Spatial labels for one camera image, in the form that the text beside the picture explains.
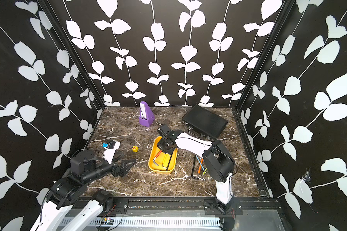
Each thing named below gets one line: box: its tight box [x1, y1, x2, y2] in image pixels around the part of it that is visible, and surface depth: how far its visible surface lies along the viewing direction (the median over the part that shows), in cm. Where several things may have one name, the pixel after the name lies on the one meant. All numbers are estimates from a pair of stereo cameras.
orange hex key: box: [197, 157, 204, 174], surface depth 90 cm
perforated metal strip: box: [79, 217, 222, 228], surface depth 71 cm
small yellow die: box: [132, 145, 140, 153], surface depth 96 cm
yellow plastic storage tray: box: [147, 136, 179, 174], surface depth 90 cm
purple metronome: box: [138, 101, 155, 128], surface depth 106 cm
